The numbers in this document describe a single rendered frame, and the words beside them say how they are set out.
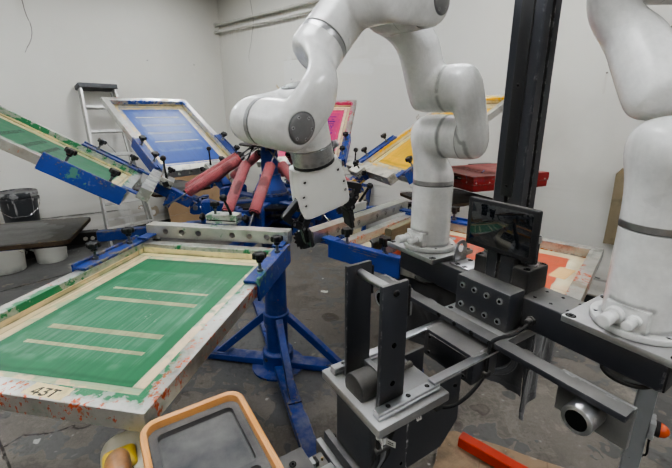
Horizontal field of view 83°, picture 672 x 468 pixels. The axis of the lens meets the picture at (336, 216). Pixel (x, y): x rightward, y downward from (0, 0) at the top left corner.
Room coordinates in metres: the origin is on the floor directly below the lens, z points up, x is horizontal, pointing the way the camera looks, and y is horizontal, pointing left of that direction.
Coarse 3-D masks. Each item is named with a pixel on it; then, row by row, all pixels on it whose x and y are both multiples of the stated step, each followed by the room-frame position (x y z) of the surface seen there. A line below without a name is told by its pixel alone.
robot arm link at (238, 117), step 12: (288, 84) 0.65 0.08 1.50; (252, 96) 0.61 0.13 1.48; (264, 96) 0.60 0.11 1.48; (276, 96) 0.62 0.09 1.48; (288, 96) 0.61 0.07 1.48; (240, 108) 0.59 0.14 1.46; (240, 120) 0.58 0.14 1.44; (240, 132) 0.59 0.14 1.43; (324, 132) 0.64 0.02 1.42; (252, 144) 0.60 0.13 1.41; (312, 144) 0.63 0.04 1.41; (324, 144) 0.64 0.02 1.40
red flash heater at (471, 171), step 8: (456, 168) 2.51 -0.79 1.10; (464, 168) 2.51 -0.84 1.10; (472, 168) 2.50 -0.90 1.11; (480, 168) 2.51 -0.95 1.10; (488, 168) 2.51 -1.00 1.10; (464, 176) 2.23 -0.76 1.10; (472, 176) 2.18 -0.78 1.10; (480, 176) 2.18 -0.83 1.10; (488, 176) 2.19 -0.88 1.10; (544, 176) 2.34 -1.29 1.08; (456, 184) 2.30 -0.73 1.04; (464, 184) 2.23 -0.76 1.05; (472, 184) 2.16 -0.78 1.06; (480, 184) 2.17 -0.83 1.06; (488, 184) 2.19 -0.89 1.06; (544, 184) 2.35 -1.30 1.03
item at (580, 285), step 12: (408, 216) 1.72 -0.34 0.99; (372, 228) 1.53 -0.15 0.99; (384, 228) 1.55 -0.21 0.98; (456, 228) 1.59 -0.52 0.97; (360, 240) 1.42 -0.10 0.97; (552, 240) 1.37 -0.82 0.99; (564, 252) 1.32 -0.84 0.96; (576, 252) 1.30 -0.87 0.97; (588, 252) 1.28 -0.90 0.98; (600, 252) 1.24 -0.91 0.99; (588, 264) 1.13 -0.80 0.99; (408, 276) 1.12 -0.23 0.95; (576, 276) 1.04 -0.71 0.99; (588, 276) 1.04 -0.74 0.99; (576, 288) 0.96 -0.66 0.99; (588, 288) 1.01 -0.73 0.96
